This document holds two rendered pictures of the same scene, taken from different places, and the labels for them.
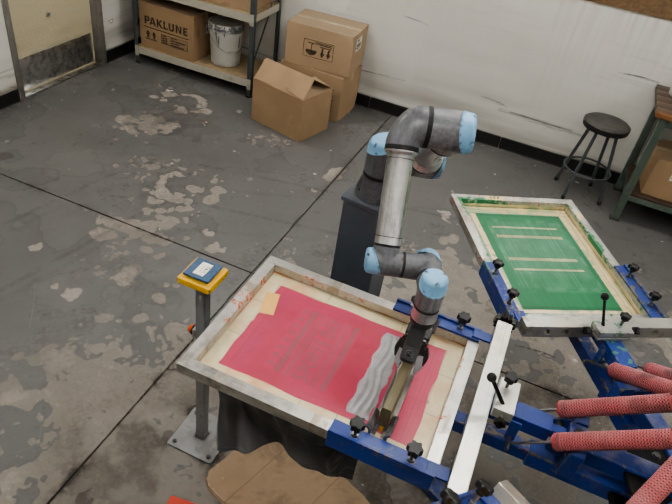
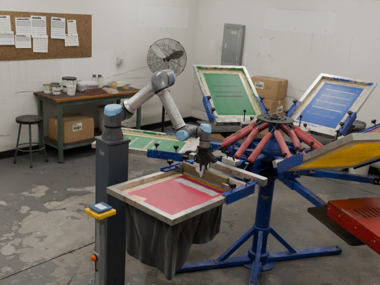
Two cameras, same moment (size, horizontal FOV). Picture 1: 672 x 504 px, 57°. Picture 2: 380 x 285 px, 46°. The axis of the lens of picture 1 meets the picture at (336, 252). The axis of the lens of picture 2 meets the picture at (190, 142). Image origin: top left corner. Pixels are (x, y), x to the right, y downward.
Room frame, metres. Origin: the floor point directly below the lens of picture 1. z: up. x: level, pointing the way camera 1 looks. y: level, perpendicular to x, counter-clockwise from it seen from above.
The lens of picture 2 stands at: (0.18, 2.38, 2.09)
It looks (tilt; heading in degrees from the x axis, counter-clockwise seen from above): 17 degrees down; 294
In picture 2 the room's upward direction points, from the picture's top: 4 degrees clockwise
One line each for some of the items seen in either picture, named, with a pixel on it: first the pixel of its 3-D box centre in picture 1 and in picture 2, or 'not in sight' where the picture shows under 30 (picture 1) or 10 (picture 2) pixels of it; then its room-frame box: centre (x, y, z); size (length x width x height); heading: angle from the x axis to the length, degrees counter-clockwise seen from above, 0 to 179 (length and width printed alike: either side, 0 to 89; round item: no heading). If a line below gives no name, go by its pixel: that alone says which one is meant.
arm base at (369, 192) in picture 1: (377, 182); (112, 131); (1.91, -0.10, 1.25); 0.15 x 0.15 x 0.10
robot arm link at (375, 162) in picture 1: (385, 154); (113, 115); (1.91, -0.11, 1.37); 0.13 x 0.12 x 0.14; 93
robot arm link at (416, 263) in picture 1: (422, 267); (190, 130); (1.38, -0.25, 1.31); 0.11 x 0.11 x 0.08; 3
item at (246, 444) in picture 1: (286, 440); (198, 235); (1.14, 0.05, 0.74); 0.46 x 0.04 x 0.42; 73
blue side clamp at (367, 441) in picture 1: (380, 453); (238, 192); (0.99, -0.21, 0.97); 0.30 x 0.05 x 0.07; 73
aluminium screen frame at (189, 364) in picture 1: (338, 352); (182, 189); (1.32, -0.06, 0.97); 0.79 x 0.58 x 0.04; 73
